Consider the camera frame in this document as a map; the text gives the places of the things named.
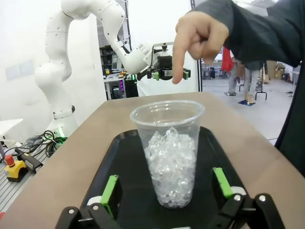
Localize person's left forearm dark sleeve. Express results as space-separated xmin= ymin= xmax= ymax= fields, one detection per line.
xmin=188 ymin=0 xmax=305 ymax=70

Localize person torso dark shirt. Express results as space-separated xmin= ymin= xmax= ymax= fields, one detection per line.
xmin=274 ymin=57 xmax=305 ymax=178

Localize black screen frame pole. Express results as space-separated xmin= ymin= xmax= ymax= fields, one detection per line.
xmin=190 ymin=0 xmax=203 ymax=93

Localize dark storage shelf with items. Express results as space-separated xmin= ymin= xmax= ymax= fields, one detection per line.
xmin=99 ymin=45 xmax=139 ymax=100

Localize blue floor mat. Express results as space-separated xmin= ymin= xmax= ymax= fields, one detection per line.
xmin=237 ymin=99 xmax=257 ymax=107

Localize tall clear cup with ice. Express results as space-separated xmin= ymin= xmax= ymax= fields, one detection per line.
xmin=129 ymin=100 xmax=206 ymax=209

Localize background person red shirt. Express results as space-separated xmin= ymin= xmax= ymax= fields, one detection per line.
xmin=223 ymin=46 xmax=239 ymax=96

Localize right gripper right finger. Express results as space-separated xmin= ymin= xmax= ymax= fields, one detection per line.
xmin=209 ymin=167 xmax=286 ymax=229

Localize black computer tower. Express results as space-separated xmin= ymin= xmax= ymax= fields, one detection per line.
xmin=111 ymin=80 xmax=127 ymax=99

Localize thin black pole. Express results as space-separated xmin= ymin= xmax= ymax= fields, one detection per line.
xmin=123 ymin=0 xmax=132 ymax=52

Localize person's left hand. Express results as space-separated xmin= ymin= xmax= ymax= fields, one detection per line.
xmin=172 ymin=5 xmax=231 ymax=85

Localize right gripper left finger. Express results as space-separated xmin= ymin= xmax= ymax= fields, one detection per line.
xmin=54 ymin=175 xmax=124 ymax=229

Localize yellow emergency stop box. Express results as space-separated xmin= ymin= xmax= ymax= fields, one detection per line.
xmin=3 ymin=154 xmax=26 ymax=183

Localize background person grey trousers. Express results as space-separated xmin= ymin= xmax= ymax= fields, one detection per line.
xmin=238 ymin=61 xmax=261 ymax=104

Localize small white table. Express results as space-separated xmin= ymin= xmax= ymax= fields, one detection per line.
xmin=0 ymin=118 xmax=24 ymax=146

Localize black plastic serving tray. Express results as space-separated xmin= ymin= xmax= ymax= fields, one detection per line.
xmin=80 ymin=125 xmax=250 ymax=229

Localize brown cardboard box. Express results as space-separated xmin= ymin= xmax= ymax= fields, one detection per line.
xmin=266 ymin=61 xmax=278 ymax=84

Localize black floor cable bundle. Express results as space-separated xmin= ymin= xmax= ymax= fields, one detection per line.
xmin=22 ymin=129 xmax=68 ymax=158

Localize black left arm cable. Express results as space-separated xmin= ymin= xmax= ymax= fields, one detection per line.
xmin=136 ymin=69 xmax=151 ymax=82

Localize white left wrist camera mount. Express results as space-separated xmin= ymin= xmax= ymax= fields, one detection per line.
xmin=152 ymin=42 xmax=174 ymax=58

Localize black metal stand frame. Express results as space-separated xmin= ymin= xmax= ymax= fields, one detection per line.
xmin=254 ymin=84 xmax=268 ymax=101

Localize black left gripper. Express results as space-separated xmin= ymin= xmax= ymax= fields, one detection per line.
xmin=147 ymin=55 xmax=192 ymax=81

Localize grey black handheld controller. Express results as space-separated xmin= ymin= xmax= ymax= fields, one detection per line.
xmin=14 ymin=147 xmax=44 ymax=173

